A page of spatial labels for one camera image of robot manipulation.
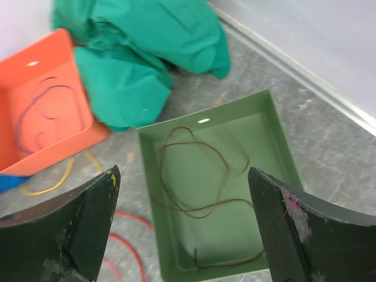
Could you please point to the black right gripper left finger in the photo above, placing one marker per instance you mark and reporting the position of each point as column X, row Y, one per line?
column 63, row 238

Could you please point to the blue cloth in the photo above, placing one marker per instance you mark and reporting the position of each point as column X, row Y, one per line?
column 8, row 181

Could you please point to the orange plastic tray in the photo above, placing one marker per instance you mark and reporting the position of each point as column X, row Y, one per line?
column 45, row 113

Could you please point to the green plastic tray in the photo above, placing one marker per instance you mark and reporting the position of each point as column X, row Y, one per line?
column 196, row 170

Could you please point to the green cloth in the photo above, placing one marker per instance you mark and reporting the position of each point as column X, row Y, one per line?
column 125, row 50

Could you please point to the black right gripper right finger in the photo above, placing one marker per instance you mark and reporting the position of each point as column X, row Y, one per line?
column 309, row 239

